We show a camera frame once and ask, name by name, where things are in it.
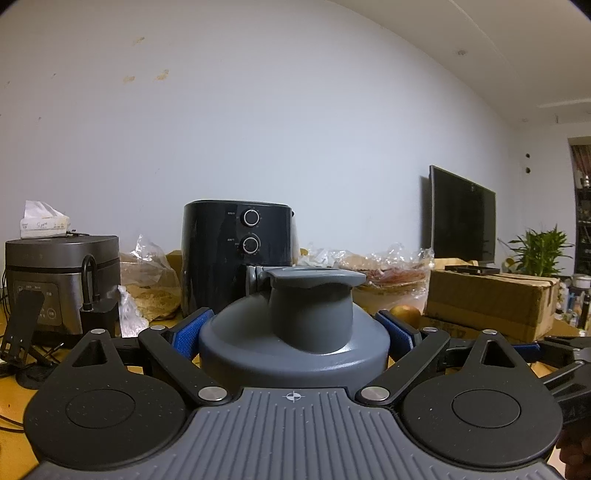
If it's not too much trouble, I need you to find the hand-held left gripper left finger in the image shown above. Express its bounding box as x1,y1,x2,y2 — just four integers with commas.
69,308,232,406

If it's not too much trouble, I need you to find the black flat tray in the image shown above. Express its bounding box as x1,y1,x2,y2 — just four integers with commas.
444,264,502,277

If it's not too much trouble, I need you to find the black television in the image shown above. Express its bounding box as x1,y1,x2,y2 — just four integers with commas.
428,165,498,267

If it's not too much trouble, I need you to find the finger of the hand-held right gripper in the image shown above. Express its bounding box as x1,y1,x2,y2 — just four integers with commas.
538,360,591,401
508,336,591,358

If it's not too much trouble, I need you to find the brown cardboard box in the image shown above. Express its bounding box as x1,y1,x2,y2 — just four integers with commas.
420,265,561,344

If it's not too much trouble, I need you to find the plastic bag of food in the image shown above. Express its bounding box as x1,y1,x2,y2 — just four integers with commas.
298,242,435,315

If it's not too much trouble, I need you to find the black air fryer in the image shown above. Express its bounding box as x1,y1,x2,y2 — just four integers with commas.
181,200,303,324

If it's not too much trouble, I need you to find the white tissue box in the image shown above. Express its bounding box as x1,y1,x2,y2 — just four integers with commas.
20,200,71,239

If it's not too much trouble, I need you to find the yellow fruit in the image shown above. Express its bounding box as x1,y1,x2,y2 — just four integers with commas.
390,305,422,328

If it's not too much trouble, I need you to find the short black looped cable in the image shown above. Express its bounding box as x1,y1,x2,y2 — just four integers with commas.
82,255,99,308

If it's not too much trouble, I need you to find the black power bank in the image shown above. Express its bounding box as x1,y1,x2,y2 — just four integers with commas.
79,298,120,339

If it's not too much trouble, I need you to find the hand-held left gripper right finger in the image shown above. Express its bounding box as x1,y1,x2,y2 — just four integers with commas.
355,309,519,406

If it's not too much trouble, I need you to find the black phone stand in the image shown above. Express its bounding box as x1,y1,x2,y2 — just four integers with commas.
0,291,49,388

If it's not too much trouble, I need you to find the plastic bag of flatbread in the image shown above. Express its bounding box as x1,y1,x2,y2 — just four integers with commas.
117,234,183,337

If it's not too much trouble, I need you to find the clear shaker bottle grey lid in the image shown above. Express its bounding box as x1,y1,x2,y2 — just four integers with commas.
198,266,391,387

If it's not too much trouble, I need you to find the green potted plant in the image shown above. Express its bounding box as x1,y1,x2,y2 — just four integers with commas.
503,224,575,278

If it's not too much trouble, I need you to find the grey rice cooker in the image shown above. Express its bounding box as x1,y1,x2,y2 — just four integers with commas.
4,235,122,344

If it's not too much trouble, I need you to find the dark storage shelf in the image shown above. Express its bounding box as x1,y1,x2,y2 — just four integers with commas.
568,143,591,330

